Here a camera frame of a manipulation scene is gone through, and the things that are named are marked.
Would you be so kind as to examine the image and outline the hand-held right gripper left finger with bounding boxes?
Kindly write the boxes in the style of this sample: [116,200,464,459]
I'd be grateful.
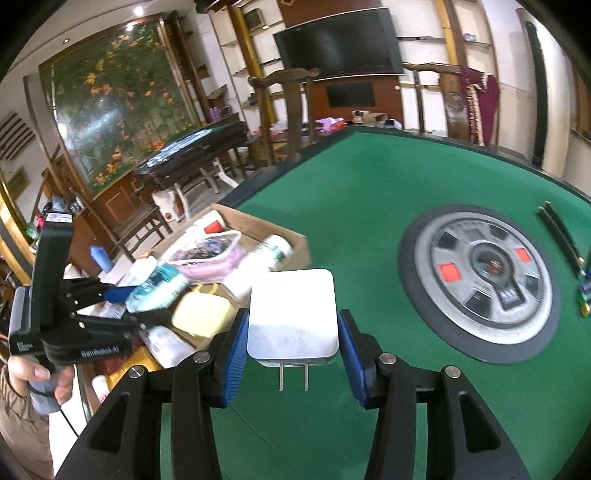
[55,308,251,480]

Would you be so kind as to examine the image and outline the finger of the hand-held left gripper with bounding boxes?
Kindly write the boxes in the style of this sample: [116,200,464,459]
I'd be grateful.
[62,277,139,306]
[69,307,174,334]

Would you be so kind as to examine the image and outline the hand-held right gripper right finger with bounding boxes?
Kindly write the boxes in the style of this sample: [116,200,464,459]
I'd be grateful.
[337,309,532,480]

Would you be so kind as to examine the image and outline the white blue ointment box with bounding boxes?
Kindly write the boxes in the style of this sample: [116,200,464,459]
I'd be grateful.
[141,324,197,369]

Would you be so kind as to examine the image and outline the teal cartoon tissue pack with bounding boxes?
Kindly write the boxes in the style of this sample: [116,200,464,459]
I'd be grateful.
[124,264,189,315]

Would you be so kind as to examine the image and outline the yellow foil packet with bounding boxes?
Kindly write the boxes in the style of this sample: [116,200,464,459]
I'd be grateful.
[106,346,162,391]

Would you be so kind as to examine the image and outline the pale yellow soap case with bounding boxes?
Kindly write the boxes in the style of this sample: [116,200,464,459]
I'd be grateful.
[171,282,235,350]

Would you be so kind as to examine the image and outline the large white power adapter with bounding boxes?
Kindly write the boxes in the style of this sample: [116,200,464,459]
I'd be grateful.
[247,268,342,393]

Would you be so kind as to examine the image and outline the clear pink cartoon pouch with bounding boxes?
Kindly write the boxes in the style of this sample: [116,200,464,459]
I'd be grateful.
[166,230,244,284]

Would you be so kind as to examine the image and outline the small white bottle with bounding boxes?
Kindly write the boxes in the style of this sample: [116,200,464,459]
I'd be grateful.
[91,375,112,404]

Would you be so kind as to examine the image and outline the white bottle with green label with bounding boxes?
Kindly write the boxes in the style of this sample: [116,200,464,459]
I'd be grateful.
[231,234,294,305]

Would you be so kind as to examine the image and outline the white bottle with red label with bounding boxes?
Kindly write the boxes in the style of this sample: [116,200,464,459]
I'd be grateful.
[193,210,228,236]

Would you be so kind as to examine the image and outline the shallow cardboard box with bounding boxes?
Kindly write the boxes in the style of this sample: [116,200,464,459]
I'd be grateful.
[76,203,310,416]

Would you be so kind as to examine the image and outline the person's left forearm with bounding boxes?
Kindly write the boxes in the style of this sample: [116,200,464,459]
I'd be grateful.
[0,364,56,478]

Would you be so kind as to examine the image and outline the person's left hand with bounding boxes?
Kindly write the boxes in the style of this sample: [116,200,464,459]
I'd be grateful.
[7,355,77,414]

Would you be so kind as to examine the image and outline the blue bottle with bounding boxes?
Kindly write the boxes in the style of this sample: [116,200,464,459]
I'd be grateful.
[89,244,114,274]

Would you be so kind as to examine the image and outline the dark wooden side chair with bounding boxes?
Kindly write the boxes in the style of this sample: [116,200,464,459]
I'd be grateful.
[108,203,174,261]

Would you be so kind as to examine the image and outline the round grey table centre panel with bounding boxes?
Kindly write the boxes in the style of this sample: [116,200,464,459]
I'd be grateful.
[398,205,561,363]

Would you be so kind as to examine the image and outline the long black pen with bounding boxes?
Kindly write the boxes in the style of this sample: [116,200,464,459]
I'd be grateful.
[538,208,583,280]
[545,200,587,268]

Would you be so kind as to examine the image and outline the plain wooden chair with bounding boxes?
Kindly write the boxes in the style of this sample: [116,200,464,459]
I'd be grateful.
[248,67,321,169]

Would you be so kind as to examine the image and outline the wooden chair with round carving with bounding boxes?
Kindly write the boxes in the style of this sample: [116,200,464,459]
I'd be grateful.
[402,62,476,141]

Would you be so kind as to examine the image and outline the maroon fringed cloth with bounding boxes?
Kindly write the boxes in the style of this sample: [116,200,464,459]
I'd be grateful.
[459,65,501,147]

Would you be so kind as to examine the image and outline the small framed picture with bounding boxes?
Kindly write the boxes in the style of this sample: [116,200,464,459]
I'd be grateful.
[242,8,269,33]

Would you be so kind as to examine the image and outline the black television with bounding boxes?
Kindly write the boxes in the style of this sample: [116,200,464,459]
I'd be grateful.
[272,7,406,81]

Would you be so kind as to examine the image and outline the white tower air conditioner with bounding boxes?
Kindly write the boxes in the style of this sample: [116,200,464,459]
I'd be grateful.
[515,7,571,169]

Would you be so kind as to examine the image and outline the barred window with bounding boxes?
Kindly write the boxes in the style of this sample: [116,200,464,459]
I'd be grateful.
[566,46,591,148]

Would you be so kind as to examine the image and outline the black cable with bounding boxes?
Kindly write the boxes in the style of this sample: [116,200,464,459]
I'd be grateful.
[59,406,84,437]

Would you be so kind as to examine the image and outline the orange flower wall mural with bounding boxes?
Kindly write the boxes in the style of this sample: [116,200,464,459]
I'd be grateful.
[39,14,197,199]

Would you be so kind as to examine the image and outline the wooden wall shelf unit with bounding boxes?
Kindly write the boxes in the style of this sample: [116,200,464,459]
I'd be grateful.
[194,0,499,153]

